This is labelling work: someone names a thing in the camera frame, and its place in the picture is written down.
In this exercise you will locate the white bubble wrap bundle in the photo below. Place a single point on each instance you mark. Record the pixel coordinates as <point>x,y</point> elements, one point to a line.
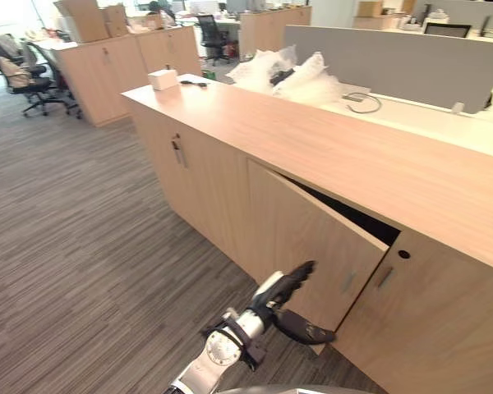
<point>256,70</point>
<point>312,82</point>

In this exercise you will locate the large cardboard box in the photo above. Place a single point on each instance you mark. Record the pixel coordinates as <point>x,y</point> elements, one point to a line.
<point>82,20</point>

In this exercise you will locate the black round cabinet lock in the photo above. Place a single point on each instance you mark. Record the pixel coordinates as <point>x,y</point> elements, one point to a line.
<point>403,254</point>

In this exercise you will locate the small white box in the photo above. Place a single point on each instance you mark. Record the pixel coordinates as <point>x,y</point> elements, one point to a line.
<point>163,80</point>

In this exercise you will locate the grey desk divider panel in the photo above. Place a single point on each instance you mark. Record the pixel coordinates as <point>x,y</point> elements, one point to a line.
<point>394,61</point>

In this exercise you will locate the light wood cabinet door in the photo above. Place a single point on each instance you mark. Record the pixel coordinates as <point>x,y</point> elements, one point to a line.
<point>296,221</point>

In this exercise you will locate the white office desk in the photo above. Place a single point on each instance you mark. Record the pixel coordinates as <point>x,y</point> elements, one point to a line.
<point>435,127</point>

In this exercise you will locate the small cardboard box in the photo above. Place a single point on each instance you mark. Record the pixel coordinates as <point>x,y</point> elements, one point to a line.
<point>116,19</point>

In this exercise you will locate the black chair with beige cushion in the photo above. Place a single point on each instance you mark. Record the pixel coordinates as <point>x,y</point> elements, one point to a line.
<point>18,76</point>

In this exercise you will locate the grey robot torso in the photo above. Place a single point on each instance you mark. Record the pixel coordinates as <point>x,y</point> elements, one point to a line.
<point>296,390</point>

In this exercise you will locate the black chair backrest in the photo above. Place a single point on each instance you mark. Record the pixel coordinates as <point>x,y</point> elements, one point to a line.
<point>447,30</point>

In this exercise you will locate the light wood storage cabinet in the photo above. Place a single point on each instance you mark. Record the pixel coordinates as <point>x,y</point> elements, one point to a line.
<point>98,82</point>
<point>271,28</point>

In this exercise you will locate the long light wood cabinet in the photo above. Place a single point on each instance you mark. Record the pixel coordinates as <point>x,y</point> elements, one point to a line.
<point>312,135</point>

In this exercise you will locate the small black device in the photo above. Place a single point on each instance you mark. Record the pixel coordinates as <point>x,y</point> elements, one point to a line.
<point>281,76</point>

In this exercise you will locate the small white desk clip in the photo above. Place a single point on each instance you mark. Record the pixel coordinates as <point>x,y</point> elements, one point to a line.
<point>457,108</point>

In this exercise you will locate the person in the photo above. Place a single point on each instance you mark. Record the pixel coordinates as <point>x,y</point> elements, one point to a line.
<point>159,10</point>

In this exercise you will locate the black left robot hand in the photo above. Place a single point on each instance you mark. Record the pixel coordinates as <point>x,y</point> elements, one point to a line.
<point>291,287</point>

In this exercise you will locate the black mesh office chair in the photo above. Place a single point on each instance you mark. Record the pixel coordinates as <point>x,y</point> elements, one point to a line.
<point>210,35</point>

